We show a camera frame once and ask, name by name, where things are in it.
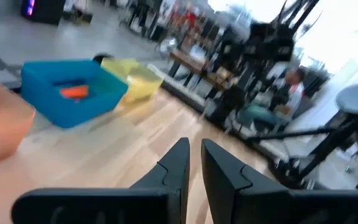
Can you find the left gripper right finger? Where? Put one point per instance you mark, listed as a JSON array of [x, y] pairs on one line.
[[225, 180]]

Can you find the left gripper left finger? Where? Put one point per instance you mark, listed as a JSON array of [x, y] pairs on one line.
[[176, 174]]

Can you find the orange marker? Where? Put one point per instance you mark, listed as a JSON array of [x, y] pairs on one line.
[[75, 92]]

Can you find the black office chair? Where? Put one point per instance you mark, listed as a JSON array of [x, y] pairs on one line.
[[228, 104]]

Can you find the yellow translucent plastic bin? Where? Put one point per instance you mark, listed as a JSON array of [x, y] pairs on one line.
[[141, 82]]

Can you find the wooden background table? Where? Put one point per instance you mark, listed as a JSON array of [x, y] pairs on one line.
[[194, 65]]

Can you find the person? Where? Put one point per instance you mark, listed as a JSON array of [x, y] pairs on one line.
[[294, 93]]

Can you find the black table clamp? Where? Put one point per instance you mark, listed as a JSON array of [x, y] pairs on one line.
[[101, 57]]

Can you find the blue plastic bin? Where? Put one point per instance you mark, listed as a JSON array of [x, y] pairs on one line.
[[42, 102]]

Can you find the black metal stand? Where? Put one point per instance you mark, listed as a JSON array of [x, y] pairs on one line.
[[357, 99]]

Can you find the orange translucent plastic bin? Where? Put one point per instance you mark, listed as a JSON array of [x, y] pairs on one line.
[[2, 124]]

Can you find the black box with purple light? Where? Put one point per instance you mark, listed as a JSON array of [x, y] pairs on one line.
[[43, 11]]

